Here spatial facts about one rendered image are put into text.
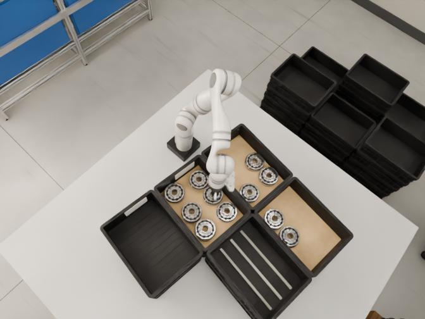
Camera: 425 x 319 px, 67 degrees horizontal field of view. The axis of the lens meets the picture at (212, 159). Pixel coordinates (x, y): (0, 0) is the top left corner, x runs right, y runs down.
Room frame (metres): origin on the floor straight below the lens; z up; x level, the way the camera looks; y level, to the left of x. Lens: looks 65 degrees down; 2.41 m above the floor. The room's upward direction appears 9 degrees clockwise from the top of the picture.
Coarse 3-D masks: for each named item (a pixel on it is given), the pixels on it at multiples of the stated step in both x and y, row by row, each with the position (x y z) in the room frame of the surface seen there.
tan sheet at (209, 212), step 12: (180, 180) 0.58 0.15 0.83; (192, 192) 0.53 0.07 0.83; (180, 204) 0.45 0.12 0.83; (204, 204) 0.47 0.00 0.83; (180, 216) 0.39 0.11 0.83; (204, 216) 0.41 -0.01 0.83; (216, 216) 0.42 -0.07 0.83; (240, 216) 0.44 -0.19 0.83; (192, 228) 0.34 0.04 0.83; (204, 228) 0.35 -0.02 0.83; (216, 228) 0.36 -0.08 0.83
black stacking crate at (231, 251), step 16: (256, 224) 0.40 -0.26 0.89; (240, 240) 0.33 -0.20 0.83; (256, 240) 0.34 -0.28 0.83; (272, 240) 0.33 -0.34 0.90; (224, 256) 0.24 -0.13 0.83; (240, 256) 0.25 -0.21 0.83; (256, 256) 0.26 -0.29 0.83; (272, 256) 0.27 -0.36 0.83; (288, 256) 0.27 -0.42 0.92; (256, 272) 0.19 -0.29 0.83; (272, 272) 0.20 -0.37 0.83; (288, 272) 0.21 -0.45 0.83; (240, 288) 0.11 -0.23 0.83; (256, 288) 0.12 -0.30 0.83; (288, 288) 0.14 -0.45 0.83; (256, 304) 0.05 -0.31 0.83; (272, 304) 0.06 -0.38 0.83
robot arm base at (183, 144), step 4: (176, 136) 0.80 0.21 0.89; (192, 136) 0.82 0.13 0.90; (176, 140) 0.80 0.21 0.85; (180, 140) 0.78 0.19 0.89; (184, 140) 0.78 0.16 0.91; (188, 140) 0.79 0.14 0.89; (176, 144) 0.80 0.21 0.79; (180, 144) 0.79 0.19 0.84; (184, 144) 0.78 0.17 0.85; (188, 144) 0.80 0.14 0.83; (180, 148) 0.79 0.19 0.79; (184, 148) 0.79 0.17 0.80; (188, 148) 0.80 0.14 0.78
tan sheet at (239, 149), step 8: (240, 136) 0.90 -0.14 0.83; (232, 144) 0.84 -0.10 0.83; (240, 144) 0.85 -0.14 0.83; (248, 144) 0.86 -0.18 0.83; (224, 152) 0.79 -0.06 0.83; (232, 152) 0.80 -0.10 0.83; (240, 152) 0.80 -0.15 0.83; (248, 152) 0.81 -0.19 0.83; (240, 160) 0.75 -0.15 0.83; (240, 168) 0.71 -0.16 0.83; (240, 176) 0.66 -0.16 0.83; (248, 176) 0.67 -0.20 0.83; (256, 176) 0.68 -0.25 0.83; (240, 184) 0.62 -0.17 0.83; (256, 184) 0.63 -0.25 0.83; (248, 192) 0.58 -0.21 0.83; (264, 192) 0.59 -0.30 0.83
